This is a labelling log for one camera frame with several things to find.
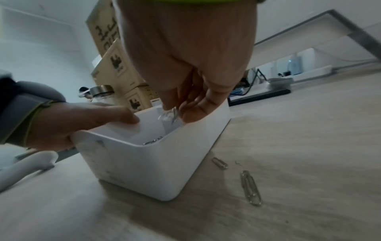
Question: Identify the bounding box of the person's right hand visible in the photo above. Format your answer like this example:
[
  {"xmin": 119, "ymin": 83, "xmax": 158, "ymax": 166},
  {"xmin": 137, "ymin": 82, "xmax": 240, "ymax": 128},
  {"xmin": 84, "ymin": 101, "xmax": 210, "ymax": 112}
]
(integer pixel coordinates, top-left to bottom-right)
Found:
[{"xmin": 112, "ymin": 0, "xmax": 258, "ymax": 124}]

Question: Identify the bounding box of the person's left hand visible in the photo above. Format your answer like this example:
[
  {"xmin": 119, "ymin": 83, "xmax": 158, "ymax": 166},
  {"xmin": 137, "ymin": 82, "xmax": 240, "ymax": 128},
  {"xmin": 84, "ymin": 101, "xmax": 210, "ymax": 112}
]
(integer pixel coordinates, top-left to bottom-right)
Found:
[{"xmin": 26, "ymin": 101, "xmax": 140, "ymax": 152}]

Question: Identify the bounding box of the white power strip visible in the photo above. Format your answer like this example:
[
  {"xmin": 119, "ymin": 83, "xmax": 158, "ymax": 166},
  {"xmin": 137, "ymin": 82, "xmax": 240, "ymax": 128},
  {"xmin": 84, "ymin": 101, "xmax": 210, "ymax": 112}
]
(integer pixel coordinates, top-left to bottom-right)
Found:
[{"xmin": 277, "ymin": 55, "xmax": 333, "ymax": 83}]

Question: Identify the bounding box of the gray metal divider bracket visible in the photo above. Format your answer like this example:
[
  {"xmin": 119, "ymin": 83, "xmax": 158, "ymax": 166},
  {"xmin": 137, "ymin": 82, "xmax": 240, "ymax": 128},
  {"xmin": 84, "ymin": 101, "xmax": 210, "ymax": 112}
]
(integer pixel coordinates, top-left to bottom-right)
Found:
[{"xmin": 254, "ymin": 9, "xmax": 381, "ymax": 62}]

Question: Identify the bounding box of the white curved plastic device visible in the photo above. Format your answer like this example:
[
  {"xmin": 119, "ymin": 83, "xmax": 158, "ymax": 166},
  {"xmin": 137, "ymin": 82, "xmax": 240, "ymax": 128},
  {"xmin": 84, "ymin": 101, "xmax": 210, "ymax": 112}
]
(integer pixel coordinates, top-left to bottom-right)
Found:
[{"xmin": 0, "ymin": 150, "xmax": 59, "ymax": 193}]

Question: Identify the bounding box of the pile of silver paper clips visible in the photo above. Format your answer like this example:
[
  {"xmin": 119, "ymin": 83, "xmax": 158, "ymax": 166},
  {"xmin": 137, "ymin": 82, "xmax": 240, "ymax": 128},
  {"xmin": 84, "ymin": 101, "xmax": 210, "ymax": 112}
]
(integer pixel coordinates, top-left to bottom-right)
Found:
[{"xmin": 142, "ymin": 107, "xmax": 181, "ymax": 146}]

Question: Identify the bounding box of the white desk divider panel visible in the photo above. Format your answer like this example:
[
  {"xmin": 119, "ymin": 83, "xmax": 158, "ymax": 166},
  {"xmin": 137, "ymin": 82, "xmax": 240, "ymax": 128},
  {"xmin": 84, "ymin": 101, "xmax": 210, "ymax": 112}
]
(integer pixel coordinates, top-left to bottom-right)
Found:
[{"xmin": 245, "ymin": 9, "xmax": 381, "ymax": 71}]

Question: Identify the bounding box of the silver paper clip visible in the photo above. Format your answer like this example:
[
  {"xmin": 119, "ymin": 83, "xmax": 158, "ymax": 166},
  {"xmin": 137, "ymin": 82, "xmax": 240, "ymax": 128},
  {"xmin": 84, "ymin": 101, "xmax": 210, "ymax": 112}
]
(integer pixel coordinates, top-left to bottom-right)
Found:
[
  {"xmin": 239, "ymin": 170, "xmax": 263, "ymax": 207},
  {"xmin": 211, "ymin": 157, "xmax": 229, "ymax": 170}
]

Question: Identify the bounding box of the white compartment organizer tray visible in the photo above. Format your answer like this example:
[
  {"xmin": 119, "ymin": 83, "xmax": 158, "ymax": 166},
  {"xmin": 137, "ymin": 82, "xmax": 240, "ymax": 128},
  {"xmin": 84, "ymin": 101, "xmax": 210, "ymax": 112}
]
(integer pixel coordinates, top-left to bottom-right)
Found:
[{"xmin": 71, "ymin": 100, "xmax": 232, "ymax": 202}]

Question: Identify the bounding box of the black power strip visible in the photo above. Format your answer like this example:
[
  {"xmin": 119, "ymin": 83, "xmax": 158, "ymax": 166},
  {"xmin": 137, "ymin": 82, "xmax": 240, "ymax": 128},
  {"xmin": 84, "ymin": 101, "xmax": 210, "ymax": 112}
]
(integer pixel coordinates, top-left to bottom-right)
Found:
[{"xmin": 228, "ymin": 89, "xmax": 292, "ymax": 106}]

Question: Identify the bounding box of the gray left wrist marker band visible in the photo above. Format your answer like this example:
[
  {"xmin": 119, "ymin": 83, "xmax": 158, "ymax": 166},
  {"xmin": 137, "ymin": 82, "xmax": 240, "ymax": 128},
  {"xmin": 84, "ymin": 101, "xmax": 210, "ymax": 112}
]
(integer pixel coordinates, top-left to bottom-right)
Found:
[{"xmin": 0, "ymin": 75, "xmax": 67, "ymax": 148}]

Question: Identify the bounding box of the glass bottle with steel lid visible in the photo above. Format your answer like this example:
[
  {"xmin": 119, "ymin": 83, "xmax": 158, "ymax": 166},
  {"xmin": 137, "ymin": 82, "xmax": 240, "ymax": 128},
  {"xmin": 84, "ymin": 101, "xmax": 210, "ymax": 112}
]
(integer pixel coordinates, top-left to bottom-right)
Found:
[{"xmin": 88, "ymin": 85, "xmax": 116, "ymax": 106}]

